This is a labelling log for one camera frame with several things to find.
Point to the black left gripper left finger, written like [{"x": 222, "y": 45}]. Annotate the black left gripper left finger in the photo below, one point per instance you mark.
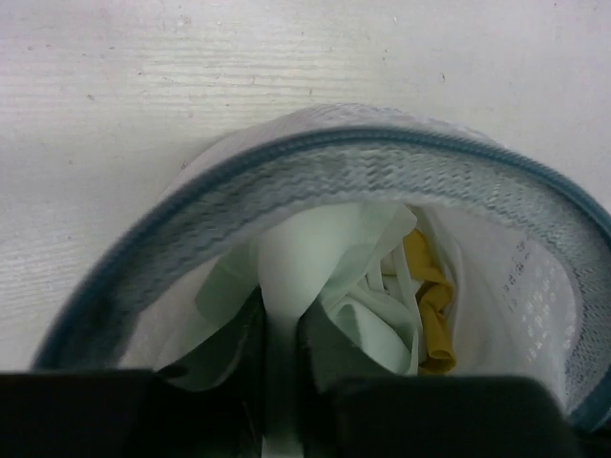
[{"x": 213, "y": 396}]

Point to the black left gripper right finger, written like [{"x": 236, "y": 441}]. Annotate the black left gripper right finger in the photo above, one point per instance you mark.
[{"x": 336, "y": 389}]

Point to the yellow bra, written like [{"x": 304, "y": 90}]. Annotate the yellow bra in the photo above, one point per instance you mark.
[{"x": 433, "y": 296}]

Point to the white mesh laundry bag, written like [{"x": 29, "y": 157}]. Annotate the white mesh laundry bag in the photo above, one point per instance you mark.
[{"x": 330, "y": 154}]

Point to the white garment in bag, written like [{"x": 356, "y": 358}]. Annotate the white garment in bag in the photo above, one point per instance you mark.
[{"x": 349, "y": 258}]

